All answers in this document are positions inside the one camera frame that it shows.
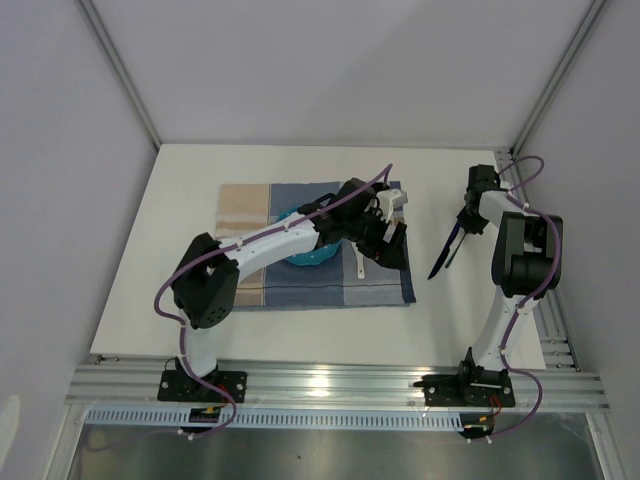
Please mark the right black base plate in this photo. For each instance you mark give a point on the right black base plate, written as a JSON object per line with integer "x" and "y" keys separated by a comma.
{"x": 454, "y": 391}

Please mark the purple knife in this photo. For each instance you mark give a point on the purple knife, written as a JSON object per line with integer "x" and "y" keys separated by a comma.
{"x": 444, "y": 254}

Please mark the left aluminium frame post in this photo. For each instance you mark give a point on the left aluminium frame post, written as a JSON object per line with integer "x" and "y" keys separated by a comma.
{"x": 110, "y": 52}

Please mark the aluminium frame post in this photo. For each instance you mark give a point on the aluminium frame post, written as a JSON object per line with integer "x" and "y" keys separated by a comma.
{"x": 563, "y": 67}
{"x": 110, "y": 52}

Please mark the purple teal fork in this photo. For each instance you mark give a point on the purple teal fork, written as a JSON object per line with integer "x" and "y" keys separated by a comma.
{"x": 454, "y": 252}

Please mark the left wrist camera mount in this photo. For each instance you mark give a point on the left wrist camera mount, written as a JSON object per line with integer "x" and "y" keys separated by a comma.
{"x": 389, "y": 200}

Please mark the white slotted cable duct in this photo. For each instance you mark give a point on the white slotted cable duct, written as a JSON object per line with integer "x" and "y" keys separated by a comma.
{"x": 275, "y": 418}

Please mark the white ceramic spoon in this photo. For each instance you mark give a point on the white ceramic spoon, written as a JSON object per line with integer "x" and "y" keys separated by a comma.
{"x": 359, "y": 262}

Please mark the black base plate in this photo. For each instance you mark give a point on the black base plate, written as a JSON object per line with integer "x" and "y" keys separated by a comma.
{"x": 177, "y": 386}
{"x": 454, "y": 391}

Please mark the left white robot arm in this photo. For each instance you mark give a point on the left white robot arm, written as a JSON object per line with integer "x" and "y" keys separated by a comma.
{"x": 207, "y": 277}

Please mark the blue beige checked cloth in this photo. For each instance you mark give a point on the blue beige checked cloth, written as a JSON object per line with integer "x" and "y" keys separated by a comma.
{"x": 243, "y": 208}

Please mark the right aluminium frame post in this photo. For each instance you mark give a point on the right aluminium frame post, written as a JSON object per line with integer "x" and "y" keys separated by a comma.
{"x": 563, "y": 67}

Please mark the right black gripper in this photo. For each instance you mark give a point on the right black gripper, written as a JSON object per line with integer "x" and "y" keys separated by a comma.
{"x": 466, "y": 223}

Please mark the teal dotted plate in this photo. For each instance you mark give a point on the teal dotted plate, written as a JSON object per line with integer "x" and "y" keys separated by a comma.
{"x": 316, "y": 257}

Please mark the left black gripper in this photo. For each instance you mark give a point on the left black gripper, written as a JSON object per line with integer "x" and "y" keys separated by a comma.
{"x": 388, "y": 255}

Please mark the aluminium mounting rail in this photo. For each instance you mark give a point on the aluminium mounting rail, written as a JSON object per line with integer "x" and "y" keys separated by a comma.
{"x": 135, "y": 381}

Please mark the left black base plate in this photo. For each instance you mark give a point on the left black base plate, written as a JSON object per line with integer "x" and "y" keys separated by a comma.
{"x": 177, "y": 386}

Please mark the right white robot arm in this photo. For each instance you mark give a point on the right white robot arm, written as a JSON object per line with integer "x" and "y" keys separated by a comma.
{"x": 526, "y": 264}

